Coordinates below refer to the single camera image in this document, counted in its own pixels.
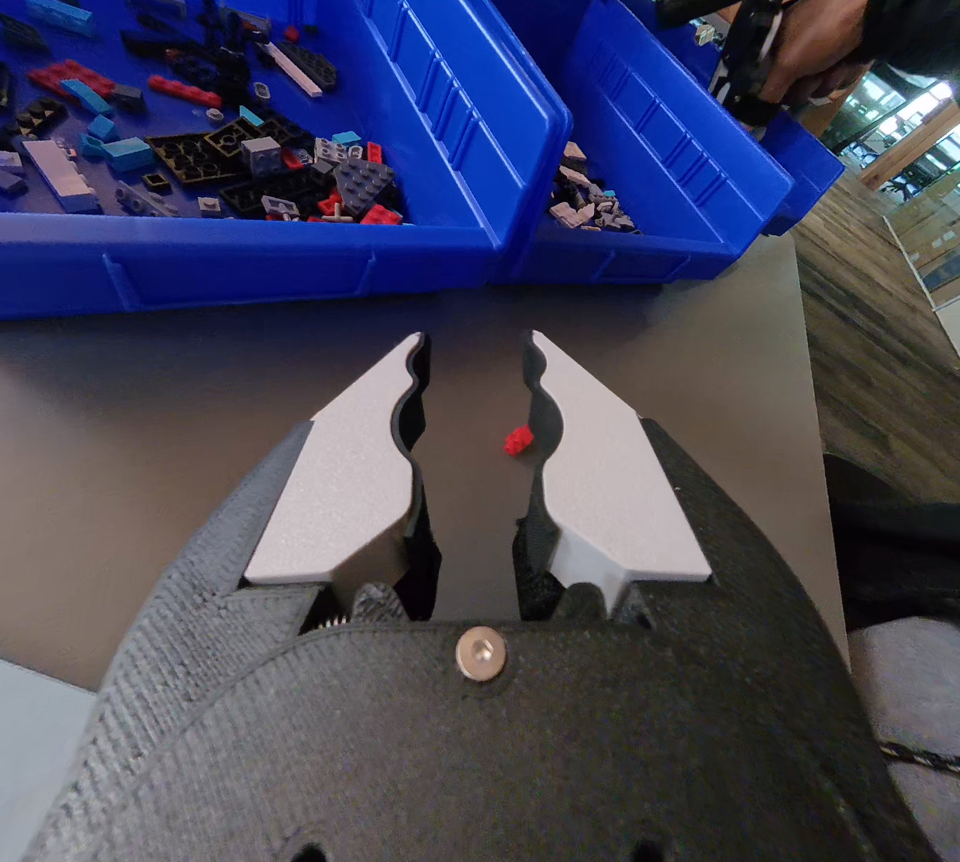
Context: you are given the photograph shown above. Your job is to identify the narrow blue plastic bin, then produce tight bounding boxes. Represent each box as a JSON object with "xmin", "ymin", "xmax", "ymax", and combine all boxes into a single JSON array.
[
  {"xmin": 420, "ymin": 0, "xmax": 796, "ymax": 285},
  {"xmin": 573, "ymin": 0, "xmax": 847, "ymax": 238}
]

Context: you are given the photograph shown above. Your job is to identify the pile of mixed toy bricks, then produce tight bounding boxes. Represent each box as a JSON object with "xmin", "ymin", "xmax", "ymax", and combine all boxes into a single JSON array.
[{"xmin": 0, "ymin": 0, "xmax": 406, "ymax": 227}]

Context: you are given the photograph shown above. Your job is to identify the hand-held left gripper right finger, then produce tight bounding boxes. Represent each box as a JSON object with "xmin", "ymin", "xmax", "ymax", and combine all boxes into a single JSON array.
[{"xmin": 510, "ymin": 329, "xmax": 714, "ymax": 619}]

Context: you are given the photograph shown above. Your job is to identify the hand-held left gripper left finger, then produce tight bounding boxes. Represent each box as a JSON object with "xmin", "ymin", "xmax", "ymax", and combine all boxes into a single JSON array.
[{"xmin": 243, "ymin": 331, "xmax": 444, "ymax": 619}]

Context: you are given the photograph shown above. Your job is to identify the pile of pale grey bricks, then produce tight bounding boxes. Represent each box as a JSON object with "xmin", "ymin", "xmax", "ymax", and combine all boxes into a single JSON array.
[{"xmin": 547, "ymin": 140, "xmax": 642, "ymax": 235}]

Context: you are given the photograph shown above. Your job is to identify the toy brick instruction booklet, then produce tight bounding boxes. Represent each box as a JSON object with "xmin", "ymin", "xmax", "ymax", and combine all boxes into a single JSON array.
[{"xmin": 0, "ymin": 658, "xmax": 102, "ymax": 862}]

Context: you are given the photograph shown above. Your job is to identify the braided black white cable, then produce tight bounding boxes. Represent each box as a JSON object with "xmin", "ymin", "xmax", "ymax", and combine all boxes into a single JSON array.
[{"xmin": 881, "ymin": 740, "xmax": 960, "ymax": 774}]

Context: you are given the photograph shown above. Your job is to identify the wide blue plastic bin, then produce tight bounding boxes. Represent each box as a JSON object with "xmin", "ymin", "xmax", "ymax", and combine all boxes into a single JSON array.
[{"xmin": 0, "ymin": 0, "xmax": 575, "ymax": 321}]

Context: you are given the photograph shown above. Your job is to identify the person's black jacket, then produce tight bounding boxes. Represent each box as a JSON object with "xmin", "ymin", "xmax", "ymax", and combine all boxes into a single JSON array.
[{"xmin": 823, "ymin": 453, "xmax": 960, "ymax": 630}]

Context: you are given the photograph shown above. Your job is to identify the person's grey pants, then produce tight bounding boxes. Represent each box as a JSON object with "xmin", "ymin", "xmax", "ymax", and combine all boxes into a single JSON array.
[{"xmin": 847, "ymin": 614, "xmax": 960, "ymax": 862}]

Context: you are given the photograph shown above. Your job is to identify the person's right hand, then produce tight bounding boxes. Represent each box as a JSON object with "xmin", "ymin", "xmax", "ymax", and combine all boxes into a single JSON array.
[{"xmin": 761, "ymin": 0, "xmax": 901, "ymax": 109}]

